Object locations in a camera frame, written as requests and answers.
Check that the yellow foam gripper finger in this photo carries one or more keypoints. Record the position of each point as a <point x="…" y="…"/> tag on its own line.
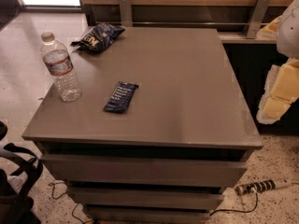
<point x="270" y="30"/>
<point x="281" y="89"/>

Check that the robot gripper body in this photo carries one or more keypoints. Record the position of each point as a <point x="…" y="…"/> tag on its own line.
<point x="289" y="32"/>

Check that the clear plastic water bottle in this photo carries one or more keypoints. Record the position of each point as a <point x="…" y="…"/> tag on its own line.
<point x="57" y="59"/>

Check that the white power strip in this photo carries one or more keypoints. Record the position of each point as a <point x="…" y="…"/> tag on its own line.
<point x="262" y="186"/>

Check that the grey drawer cabinet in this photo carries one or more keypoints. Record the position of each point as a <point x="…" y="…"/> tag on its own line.
<point x="184" y="139"/>

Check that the dark blue snack wrapper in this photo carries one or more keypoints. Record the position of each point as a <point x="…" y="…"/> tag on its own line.
<point x="120" y="98"/>

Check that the blue chip bag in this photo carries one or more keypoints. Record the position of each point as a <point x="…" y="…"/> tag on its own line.
<point x="99" y="38"/>

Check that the right metal shelf bracket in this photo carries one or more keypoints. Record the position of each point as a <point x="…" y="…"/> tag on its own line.
<point x="256" y="18"/>

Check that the metal shelf bracket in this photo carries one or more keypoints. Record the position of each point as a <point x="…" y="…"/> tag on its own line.
<point x="126" y="13"/>
<point x="256" y="18"/>

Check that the left metal shelf bracket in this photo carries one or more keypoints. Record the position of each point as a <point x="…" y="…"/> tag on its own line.
<point x="126" y="13"/>

